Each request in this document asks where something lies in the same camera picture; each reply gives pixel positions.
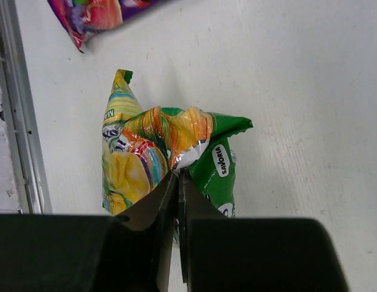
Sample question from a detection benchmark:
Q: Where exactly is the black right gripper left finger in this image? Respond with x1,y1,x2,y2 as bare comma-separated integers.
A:
91,172,178,291

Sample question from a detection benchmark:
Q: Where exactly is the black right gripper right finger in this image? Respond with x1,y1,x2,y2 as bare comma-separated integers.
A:
179,172,348,291

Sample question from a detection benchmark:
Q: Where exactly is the green Fox's candy bag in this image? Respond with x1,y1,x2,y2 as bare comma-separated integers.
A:
102,69,253,218

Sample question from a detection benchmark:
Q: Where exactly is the purple Fox's candy bag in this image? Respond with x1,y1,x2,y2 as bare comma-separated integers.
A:
47,0,169,53

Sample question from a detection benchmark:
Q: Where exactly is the aluminium table front rail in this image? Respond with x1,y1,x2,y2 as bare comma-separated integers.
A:
0,1,52,214

